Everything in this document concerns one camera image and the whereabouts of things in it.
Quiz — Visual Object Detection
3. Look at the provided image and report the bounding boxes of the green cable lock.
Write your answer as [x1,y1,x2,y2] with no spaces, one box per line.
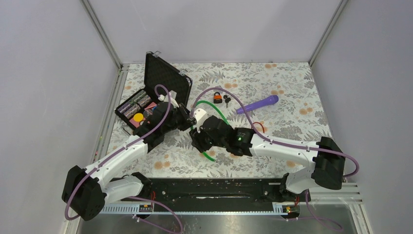
[193,100,229,162]

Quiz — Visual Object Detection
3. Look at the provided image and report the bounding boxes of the orange black padlock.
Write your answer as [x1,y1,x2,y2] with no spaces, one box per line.
[213,92,223,104]

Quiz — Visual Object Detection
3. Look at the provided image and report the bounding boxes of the black keys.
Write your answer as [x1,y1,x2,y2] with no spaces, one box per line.
[223,95,231,108]

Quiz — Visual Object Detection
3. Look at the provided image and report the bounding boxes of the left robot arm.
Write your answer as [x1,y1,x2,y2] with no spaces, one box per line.
[62,102,198,221]

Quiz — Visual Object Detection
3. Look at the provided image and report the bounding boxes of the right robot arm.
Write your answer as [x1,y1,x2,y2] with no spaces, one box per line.
[189,116,345,201]

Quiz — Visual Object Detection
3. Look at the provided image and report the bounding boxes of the black poker chip case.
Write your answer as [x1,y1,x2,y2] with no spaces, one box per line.
[114,51,193,130]

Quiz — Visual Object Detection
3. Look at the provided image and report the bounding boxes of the yellow round chip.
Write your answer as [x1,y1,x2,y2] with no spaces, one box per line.
[133,113,144,122]

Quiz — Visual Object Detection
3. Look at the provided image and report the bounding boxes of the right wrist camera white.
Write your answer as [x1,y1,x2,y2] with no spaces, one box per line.
[193,108,208,126]

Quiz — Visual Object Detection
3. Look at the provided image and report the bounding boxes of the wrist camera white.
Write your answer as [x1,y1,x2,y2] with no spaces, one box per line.
[158,90,179,108]
[193,108,208,126]

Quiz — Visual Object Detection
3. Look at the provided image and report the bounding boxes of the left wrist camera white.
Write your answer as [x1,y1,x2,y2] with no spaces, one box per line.
[158,90,179,108]

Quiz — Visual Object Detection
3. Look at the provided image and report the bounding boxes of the black mounting base plate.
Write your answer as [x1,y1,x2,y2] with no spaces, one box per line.
[110,176,345,213]

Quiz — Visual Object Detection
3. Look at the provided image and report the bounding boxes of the purple cylindrical handle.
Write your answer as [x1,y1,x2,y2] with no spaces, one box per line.
[236,95,279,115]

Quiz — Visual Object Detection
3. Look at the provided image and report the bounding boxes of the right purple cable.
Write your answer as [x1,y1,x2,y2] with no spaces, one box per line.
[189,87,360,233]

